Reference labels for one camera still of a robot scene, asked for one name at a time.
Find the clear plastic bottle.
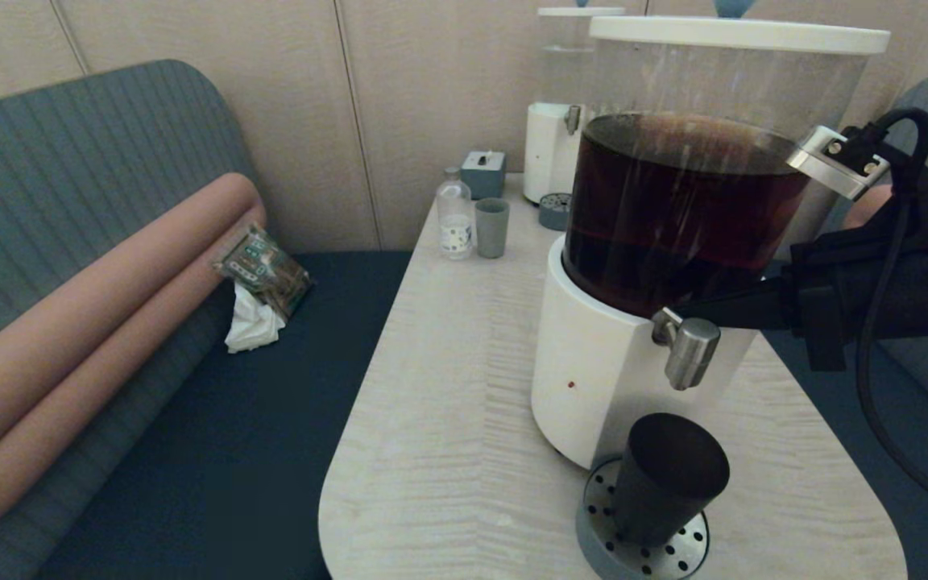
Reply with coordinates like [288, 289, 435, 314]
[437, 167, 475, 261]

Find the large dispenser with dark tea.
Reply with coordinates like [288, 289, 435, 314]
[530, 28, 872, 470]

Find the crumpled white tissue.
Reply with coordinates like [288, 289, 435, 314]
[225, 282, 287, 354]

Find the dark brown plastic cup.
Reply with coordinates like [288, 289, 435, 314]
[611, 412, 731, 549]

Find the green snack packet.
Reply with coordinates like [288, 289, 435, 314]
[215, 223, 313, 321]

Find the black right camera cable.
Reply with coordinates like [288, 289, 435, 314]
[855, 107, 928, 524]

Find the large metal dispenser tap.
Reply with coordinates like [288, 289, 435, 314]
[651, 308, 721, 392]

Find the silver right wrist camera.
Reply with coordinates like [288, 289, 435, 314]
[786, 125, 890, 201]

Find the small white clear dispenser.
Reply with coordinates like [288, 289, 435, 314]
[524, 13, 624, 204]

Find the grey-blue square box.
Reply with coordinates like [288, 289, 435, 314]
[462, 151, 508, 201]

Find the small white dispenser lid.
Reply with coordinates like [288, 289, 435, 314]
[538, 2, 626, 18]

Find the large white dispenser lid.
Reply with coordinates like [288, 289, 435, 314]
[588, 0, 892, 56]

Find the small blue perforated drip tray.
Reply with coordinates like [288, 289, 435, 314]
[537, 193, 574, 232]

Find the grey-blue cup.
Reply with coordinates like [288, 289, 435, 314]
[475, 198, 512, 260]

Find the round metal drip tray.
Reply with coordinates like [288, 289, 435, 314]
[575, 456, 711, 580]

